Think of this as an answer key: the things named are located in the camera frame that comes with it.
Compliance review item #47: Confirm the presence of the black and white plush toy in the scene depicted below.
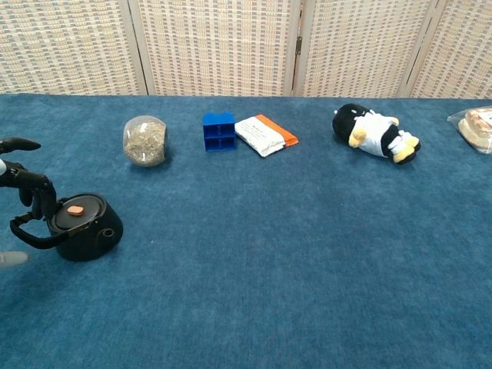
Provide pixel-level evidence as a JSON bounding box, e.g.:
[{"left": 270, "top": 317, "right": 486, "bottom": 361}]
[{"left": 331, "top": 102, "right": 422, "bottom": 165}]

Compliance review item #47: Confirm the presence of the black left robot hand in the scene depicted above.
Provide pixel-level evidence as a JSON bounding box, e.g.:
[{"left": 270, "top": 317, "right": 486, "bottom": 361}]
[{"left": 0, "top": 137, "right": 59, "bottom": 269}]

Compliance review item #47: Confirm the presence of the black kettle with orange knob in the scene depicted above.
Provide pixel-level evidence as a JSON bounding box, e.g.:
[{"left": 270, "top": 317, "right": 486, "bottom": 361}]
[{"left": 9, "top": 192, "right": 125, "bottom": 263}]

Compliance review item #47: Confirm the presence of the blue plastic building block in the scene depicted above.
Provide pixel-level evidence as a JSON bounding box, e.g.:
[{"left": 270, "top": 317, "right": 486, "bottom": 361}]
[{"left": 202, "top": 111, "right": 237, "bottom": 153}]

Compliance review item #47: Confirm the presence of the woven folding screen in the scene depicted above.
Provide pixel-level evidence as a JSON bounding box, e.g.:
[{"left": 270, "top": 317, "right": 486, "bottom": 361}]
[{"left": 0, "top": 0, "right": 492, "bottom": 100}]

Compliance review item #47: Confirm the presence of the bread in clear plastic bag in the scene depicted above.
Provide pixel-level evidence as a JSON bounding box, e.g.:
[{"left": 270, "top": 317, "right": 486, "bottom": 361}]
[{"left": 447, "top": 108, "right": 492, "bottom": 155}]

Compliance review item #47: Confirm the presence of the white and orange packet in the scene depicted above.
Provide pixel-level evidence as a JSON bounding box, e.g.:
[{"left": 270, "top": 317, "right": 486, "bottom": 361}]
[{"left": 234, "top": 114, "right": 300, "bottom": 158}]

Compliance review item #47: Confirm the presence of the blue velvet table cloth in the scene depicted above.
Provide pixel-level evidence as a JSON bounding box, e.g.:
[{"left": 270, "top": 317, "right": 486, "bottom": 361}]
[{"left": 0, "top": 93, "right": 492, "bottom": 369}]

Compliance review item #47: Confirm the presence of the clear plastic jar with herbs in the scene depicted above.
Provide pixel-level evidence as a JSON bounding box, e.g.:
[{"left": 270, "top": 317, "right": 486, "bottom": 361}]
[{"left": 122, "top": 115, "right": 169, "bottom": 168}]

